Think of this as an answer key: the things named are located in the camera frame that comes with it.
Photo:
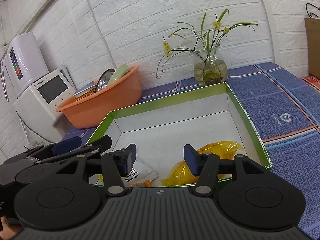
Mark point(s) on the red plaid cloth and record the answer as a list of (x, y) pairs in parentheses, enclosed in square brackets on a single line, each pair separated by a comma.
[(312, 82)]

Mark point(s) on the orange plastic basin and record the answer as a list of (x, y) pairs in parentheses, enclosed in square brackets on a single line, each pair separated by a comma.
[(91, 110)]

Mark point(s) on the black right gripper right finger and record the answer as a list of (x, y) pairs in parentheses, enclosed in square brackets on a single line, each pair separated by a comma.
[(203, 166)]

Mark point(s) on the metal plate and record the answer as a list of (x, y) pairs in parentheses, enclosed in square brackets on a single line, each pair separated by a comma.
[(104, 79)]

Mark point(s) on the brown paper bag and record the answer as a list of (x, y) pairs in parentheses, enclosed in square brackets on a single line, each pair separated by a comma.
[(312, 33)]

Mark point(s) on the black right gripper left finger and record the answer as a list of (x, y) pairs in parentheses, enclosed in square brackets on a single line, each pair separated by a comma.
[(116, 165)]

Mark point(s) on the small yellow snack packet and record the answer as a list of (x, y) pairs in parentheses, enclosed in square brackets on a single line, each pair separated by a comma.
[(145, 183)]

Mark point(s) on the blue lidded tin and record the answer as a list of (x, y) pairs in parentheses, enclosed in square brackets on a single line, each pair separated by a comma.
[(86, 90)]

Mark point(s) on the white snack packet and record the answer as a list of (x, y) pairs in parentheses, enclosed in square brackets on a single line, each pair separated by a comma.
[(139, 173)]

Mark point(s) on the blue checkered tablecloth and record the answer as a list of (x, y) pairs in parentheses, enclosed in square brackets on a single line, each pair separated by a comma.
[(285, 112)]

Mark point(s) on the white water purifier tank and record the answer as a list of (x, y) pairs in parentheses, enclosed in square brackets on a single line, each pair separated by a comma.
[(24, 62)]

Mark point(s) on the white water dispenser machine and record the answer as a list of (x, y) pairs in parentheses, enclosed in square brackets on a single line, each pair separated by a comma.
[(36, 106)]

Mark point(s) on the pale green plate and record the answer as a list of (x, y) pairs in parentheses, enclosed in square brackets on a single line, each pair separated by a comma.
[(118, 73)]

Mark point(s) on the green cardboard box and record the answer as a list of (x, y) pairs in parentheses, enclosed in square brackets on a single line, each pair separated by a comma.
[(161, 128)]

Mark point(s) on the glass vase with flowers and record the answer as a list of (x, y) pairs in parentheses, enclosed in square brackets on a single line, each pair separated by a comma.
[(209, 67)]

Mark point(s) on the yellow snack bag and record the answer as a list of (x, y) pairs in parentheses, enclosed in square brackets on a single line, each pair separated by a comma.
[(187, 171)]

